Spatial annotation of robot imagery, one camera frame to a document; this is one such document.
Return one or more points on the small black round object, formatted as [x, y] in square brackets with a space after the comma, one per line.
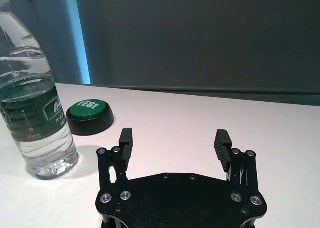
[87, 110]

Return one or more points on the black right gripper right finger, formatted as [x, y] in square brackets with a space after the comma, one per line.
[222, 145]

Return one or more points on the clear water bottle green label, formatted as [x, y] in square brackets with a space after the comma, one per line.
[37, 138]

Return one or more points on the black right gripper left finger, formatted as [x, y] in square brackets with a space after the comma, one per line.
[126, 143]

